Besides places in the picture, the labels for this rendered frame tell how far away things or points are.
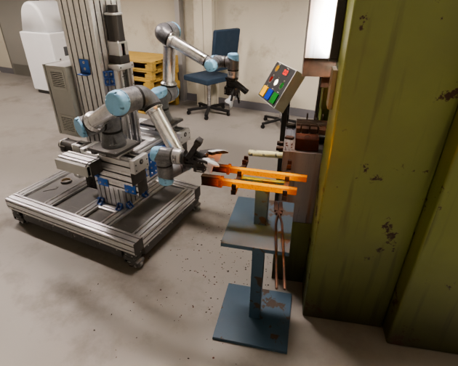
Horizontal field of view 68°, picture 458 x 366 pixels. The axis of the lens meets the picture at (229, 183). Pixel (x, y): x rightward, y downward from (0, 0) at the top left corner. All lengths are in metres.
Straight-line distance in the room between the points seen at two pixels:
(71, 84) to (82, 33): 0.34
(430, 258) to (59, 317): 1.97
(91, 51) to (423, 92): 1.75
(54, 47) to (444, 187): 6.05
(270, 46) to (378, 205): 3.89
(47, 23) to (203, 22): 2.62
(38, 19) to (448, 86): 6.14
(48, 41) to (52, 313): 5.03
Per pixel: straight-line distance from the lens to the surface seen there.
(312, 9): 1.76
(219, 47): 4.97
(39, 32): 6.82
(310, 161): 1.84
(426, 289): 1.92
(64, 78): 2.46
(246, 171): 1.52
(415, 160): 1.61
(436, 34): 1.48
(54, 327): 2.28
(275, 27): 5.22
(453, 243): 1.76
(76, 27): 2.34
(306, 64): 1.84
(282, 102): 2.37
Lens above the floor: 1.65
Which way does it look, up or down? 30 degrees down
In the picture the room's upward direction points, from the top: straight up
